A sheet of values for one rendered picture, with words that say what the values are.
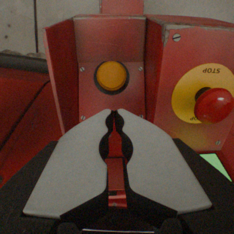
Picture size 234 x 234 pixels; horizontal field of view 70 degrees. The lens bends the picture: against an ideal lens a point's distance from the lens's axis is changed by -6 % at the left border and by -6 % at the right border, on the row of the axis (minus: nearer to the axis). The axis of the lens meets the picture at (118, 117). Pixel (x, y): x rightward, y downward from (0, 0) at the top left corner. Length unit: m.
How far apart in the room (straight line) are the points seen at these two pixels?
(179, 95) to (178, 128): 0.05
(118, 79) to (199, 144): 0.14
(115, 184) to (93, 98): 0.11
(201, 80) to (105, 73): 0.11
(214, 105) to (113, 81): 0.12
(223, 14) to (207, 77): 0.92
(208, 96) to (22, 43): 0.98
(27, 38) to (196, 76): 0.93
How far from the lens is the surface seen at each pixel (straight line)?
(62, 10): 0.97
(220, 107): 0.18
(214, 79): 0.20
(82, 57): 0.25
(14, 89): 0.70
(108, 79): 0.23
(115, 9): 0.82
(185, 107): 0.20
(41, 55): 1.04
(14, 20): 1.05
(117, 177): 0.21
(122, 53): 0.24
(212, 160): 0.25
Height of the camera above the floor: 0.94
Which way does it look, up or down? 55 degrees down
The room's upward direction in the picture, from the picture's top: 176 degrees clockwise
